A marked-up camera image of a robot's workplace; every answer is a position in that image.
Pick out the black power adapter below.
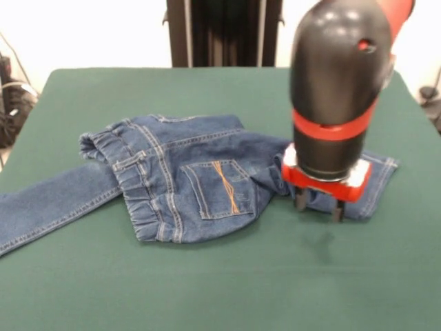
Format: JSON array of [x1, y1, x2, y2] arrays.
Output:
[[419, 86, 439, 101]]

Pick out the black cable heap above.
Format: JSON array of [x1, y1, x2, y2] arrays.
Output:
[[0, 30, 41, 149]]

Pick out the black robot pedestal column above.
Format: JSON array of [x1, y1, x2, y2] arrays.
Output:
[[161, 0, 311, 68]]

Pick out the dark green table cloth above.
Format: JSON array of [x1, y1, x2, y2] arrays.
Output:
[[0, 66, 441, 331]]

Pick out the dark floor cable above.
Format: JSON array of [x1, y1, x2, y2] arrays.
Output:
[[422, 98, 441, 135]]

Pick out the blue denim jeans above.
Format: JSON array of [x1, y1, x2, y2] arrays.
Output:
[[0, 113, 400, 258]]

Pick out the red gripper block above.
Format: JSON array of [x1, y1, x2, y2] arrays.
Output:
[[280, 143, 374, 223]]

